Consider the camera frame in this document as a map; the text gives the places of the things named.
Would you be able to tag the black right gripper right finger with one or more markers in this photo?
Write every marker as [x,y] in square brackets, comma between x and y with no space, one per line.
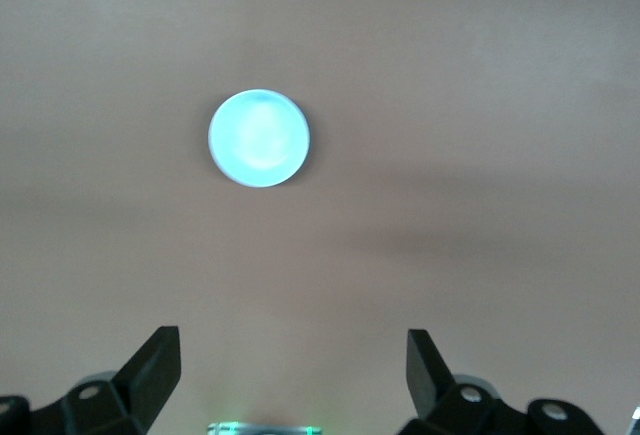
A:
[435,395]

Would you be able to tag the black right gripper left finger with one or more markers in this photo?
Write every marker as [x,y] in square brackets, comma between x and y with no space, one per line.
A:
[140,385]

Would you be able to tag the light blue bowl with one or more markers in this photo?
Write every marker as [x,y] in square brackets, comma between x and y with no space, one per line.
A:
[258,138]

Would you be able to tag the brown table cover sheet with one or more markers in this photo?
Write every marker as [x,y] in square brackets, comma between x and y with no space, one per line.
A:
[450,105]

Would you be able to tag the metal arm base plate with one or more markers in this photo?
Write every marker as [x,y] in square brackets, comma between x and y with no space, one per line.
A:
[260,428]

